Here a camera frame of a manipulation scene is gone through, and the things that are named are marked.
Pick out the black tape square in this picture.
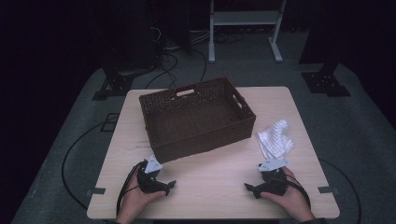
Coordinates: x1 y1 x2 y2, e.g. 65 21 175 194
99 112 120 133

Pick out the brown woven basket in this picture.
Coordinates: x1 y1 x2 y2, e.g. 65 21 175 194
138 77 257 164

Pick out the black floor cable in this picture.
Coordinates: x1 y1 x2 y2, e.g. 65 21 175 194
318 158 362 224
61 120 108 211
191 48 208 83
144 50 179 90

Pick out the tangle of dark cables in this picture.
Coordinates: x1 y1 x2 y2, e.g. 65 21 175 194
214 31 246 45

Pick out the white cable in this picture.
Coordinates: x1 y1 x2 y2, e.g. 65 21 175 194
164 29 213 51

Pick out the white metal stand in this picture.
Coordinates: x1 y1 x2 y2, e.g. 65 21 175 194
207 0 288 64

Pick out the left hand-held gripper cable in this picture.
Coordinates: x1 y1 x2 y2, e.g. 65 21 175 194
116 160 148 216

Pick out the person's right hand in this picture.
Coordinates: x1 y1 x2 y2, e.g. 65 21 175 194
260 166 316 223

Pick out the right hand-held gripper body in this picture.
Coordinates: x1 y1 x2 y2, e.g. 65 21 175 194
254 158 290 199

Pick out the person's left hand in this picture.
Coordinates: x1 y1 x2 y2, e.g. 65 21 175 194
116 166 167 224

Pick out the grey tape strip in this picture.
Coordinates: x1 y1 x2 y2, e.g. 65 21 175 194
318 186 340 195
86 187 106 198

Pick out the black stand base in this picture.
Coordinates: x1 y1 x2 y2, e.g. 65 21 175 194
301 63 351 98
92 66 138 101

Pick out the hand-held gripper cable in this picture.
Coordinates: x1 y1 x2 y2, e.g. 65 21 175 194
274 174 312 209
116 160 148 216

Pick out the white waffle cloth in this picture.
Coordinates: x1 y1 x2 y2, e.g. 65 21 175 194
255 119 295 161

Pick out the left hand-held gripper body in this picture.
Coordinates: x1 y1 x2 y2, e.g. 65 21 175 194
135 154 171 195

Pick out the right hand-held gripper cable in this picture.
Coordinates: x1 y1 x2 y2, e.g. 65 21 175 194
274 174 312 209

